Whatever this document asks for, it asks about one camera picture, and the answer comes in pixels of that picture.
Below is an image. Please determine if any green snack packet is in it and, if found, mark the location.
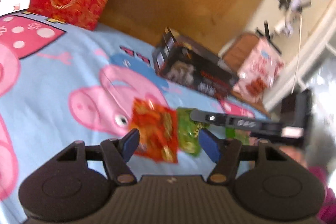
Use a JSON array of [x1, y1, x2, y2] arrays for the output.
[[177, 107, 210, 157]]

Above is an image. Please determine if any red orange snack bag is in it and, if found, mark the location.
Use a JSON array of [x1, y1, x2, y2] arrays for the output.
[[129, 98, 178, 164]]

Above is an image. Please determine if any black sheep print box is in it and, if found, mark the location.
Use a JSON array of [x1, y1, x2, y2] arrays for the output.
[[152, 28, 239, 100]]

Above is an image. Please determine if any brown chair cushion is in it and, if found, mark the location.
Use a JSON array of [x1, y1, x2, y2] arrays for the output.
[[222, 32, 270, 118]]

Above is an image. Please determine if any pink snack bag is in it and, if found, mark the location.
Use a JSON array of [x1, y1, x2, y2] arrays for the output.
[[233, 38, 284, 103]]

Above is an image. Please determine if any peppa pig bed sheet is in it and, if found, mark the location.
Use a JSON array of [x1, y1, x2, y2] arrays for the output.
[[1, 12, 264, 223]]

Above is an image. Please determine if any white power strip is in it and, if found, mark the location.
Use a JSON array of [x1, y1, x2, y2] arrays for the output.
[[274, 10, 301, 37]]

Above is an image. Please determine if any white cable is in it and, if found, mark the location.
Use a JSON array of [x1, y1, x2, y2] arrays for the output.
[[290, 13, 304, 94]]

